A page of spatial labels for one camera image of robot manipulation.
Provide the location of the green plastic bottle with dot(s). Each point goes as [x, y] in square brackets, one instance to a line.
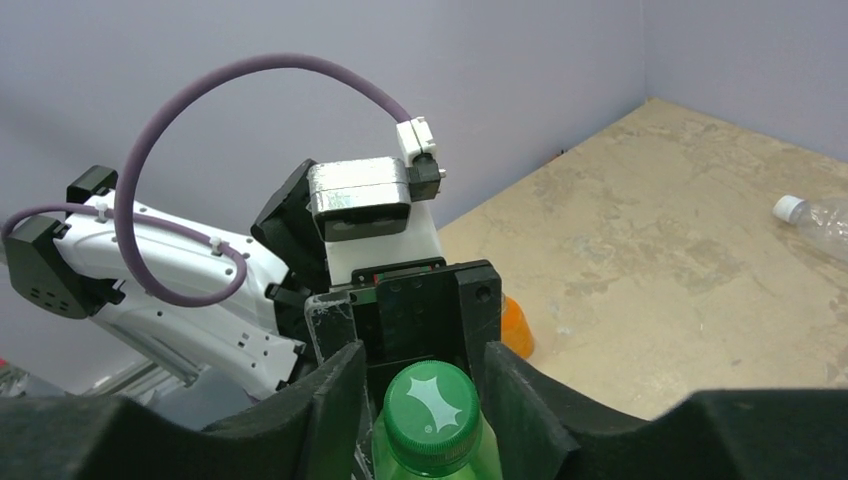
[464, 453]

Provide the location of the green bottle cap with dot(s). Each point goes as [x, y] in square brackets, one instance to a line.
[427, 397]

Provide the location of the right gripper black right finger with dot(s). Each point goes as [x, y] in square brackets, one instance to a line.
[547, 430]

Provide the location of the orange juice bottle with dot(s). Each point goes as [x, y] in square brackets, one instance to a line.
[515, 330]

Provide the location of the clear plastic bottle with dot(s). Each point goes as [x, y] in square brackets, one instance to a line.
[823, 222]

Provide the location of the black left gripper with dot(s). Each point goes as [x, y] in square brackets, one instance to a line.
[406, 312]

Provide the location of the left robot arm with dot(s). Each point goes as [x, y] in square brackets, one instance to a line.
[234, 302]

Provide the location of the aluminium frame rail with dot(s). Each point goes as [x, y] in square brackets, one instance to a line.
[139, 378]

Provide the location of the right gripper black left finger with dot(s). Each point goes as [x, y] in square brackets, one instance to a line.
[308, 430]

